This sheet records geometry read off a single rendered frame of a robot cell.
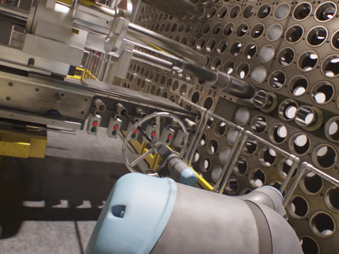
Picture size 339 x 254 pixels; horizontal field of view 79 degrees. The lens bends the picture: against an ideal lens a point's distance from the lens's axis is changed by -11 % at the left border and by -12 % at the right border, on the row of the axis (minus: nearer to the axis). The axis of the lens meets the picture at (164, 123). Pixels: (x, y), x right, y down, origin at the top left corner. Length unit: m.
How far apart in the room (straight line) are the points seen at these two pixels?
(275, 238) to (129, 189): 0.13
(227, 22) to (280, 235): 3.73
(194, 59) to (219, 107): 1.18
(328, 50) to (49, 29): 2.55
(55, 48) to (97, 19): 0.37
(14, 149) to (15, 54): 0.69
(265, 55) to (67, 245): 3.00
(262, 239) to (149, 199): 0.10
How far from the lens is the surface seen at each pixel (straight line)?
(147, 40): 1.67
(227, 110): 3.05
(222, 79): 2.53
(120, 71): 1.92
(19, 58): 1.86
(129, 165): 1.22
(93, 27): 1.54
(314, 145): 2.55
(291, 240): 0.24
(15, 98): 1.82
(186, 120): 2.14
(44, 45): 1.70
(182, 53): 1.81
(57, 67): 1.86
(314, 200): 2.55
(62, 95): 1.81
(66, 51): 1.71
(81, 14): 1.52
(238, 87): 2.72
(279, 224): 0.24
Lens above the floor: 1.26
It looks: 13 degrees down
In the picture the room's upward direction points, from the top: 19 degrees clockwise
